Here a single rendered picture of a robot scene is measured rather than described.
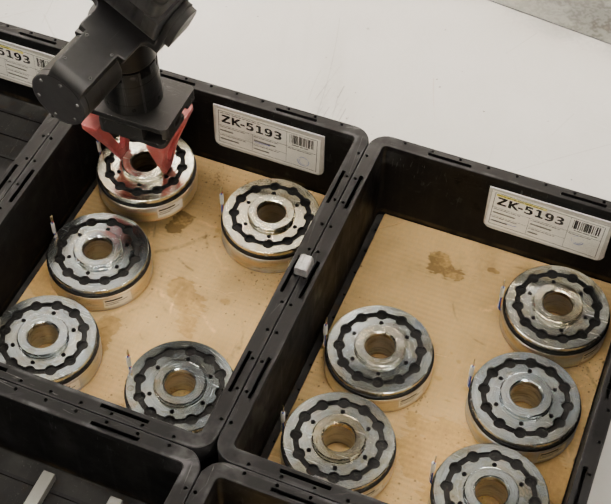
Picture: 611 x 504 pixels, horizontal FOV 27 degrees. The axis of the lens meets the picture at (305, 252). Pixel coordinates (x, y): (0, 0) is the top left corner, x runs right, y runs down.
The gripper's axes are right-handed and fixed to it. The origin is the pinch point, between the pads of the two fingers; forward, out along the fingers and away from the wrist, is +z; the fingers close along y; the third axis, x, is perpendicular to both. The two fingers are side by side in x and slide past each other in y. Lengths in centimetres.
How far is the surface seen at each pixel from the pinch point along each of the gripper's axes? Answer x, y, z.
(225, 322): -12.0, 14.3, 5.9
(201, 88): 8.0, 3.0, -3.6
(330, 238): -5.3, 22.8, -3.7
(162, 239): -5.1, 3.8, 6.0
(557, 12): 143, 17, 94
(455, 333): -4.3, 35.6, 6.6
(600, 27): 142, 27, 94
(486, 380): -10.2, 40.4, 3.5
